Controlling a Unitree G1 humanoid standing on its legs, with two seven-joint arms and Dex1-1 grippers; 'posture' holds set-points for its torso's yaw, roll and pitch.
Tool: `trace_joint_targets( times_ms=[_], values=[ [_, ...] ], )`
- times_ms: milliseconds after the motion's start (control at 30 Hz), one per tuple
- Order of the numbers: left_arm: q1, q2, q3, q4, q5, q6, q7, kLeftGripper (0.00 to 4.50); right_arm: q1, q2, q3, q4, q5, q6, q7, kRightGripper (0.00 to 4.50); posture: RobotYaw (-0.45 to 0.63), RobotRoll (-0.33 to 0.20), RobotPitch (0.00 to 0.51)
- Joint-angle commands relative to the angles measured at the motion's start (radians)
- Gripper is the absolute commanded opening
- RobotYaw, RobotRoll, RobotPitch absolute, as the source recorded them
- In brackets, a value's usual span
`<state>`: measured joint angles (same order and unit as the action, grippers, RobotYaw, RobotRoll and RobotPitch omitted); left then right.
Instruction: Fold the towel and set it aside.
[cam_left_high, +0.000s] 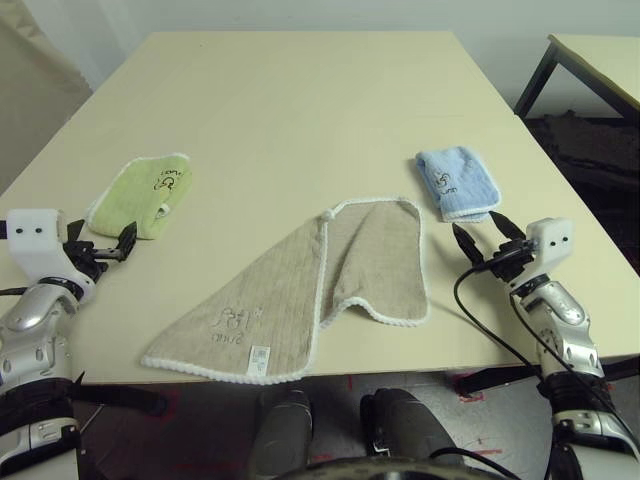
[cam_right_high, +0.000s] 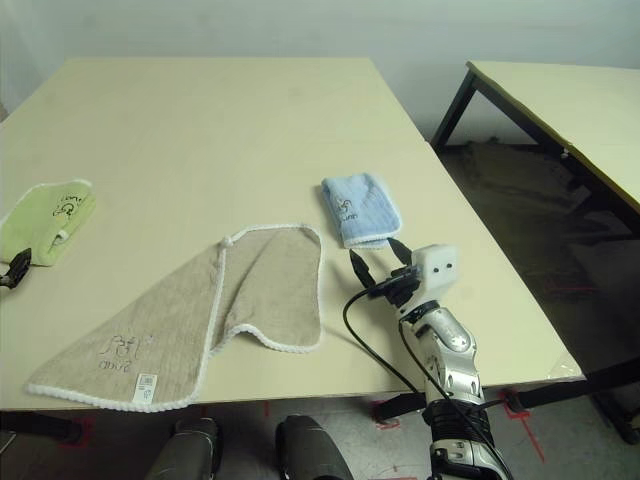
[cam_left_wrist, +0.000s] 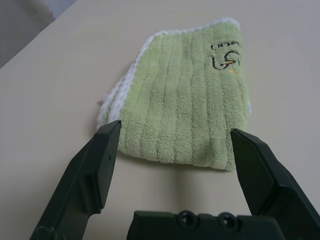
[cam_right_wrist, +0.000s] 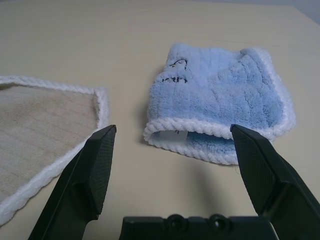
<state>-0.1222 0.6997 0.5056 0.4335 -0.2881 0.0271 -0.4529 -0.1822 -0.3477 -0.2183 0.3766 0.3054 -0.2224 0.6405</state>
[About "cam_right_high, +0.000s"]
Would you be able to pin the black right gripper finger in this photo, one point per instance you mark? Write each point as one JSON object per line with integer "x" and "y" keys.
{"x": 401, "y": 254}
{"x": 361, "y": 270}

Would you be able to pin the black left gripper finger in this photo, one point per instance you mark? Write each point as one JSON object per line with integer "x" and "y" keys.
{"x": 20, "y": 264}

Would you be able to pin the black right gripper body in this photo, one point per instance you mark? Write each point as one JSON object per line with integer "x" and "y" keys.
{"x": 400, "y": 287}

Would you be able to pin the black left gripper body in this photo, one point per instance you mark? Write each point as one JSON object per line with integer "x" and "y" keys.
{"x": 5, "y": 282}

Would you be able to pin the beige towel white trim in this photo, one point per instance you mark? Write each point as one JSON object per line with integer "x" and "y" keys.
{"x": 150, "y": 325}

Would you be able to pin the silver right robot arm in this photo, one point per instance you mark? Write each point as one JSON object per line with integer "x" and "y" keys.
{"x": 450, "y": 345}

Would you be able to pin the green folded towel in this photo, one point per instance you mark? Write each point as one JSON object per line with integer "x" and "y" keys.
{"x": 35, "y": 225}

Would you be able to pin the blue folded towel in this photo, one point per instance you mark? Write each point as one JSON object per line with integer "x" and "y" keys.
{"x": 360, "y": 210}

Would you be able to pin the black table foot bar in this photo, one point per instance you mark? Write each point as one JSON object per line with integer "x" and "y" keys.
{"x": 575, "y": 385}
{"x": 40, "y": 427}

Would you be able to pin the grey robot left leg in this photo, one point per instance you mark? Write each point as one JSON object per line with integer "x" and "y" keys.
{"x": 190, "y": 455}

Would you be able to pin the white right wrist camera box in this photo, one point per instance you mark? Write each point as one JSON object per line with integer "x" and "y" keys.
{"x": 435, "y": 272}

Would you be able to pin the beige side table black frame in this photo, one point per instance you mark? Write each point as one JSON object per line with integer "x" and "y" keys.
{"x": 575, "y": 100}

